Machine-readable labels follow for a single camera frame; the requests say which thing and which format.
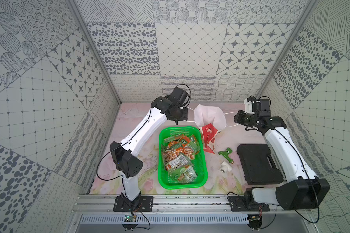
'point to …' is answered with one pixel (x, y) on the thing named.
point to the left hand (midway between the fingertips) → (184, 113)
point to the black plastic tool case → (258, 165)
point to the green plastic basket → (195, 175)
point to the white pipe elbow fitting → (225, 167)
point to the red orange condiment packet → (175, 148)
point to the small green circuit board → (129, 218)
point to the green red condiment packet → (190, 141)
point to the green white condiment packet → (182, 160)
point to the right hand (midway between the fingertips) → (235, 118)
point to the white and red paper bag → (211, 120)
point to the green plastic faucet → (226, 153)
